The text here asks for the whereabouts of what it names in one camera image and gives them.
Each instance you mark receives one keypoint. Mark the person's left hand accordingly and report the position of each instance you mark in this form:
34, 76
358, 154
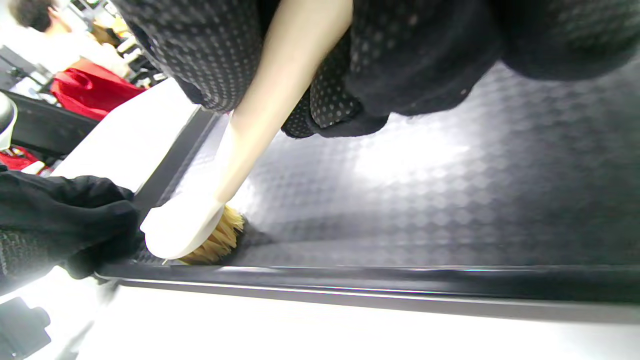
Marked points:
65, 220

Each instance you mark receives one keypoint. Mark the person's right hand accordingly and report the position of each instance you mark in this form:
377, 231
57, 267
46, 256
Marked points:
425, 50

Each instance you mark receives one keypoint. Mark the white pot brush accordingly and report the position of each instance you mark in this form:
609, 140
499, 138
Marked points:
180, 230

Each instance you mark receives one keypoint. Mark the black plastic tray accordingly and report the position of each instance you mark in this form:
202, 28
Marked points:
450, 200

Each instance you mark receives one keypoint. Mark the black chair back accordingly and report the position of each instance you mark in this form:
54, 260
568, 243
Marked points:
50, 127

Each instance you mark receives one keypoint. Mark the black white handheld controller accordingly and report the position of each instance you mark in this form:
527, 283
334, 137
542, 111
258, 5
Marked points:
6, 120

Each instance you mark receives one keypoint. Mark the red bag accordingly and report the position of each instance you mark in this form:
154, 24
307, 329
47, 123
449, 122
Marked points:
90, 92

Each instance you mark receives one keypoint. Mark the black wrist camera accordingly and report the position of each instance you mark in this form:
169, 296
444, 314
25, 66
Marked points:
20, 330

